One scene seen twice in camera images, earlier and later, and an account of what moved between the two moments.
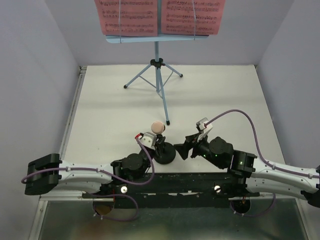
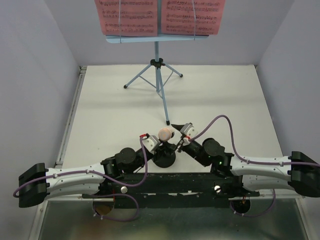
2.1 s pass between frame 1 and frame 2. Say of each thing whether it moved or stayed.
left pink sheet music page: stayed
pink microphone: moved
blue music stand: stayed
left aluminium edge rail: stayed
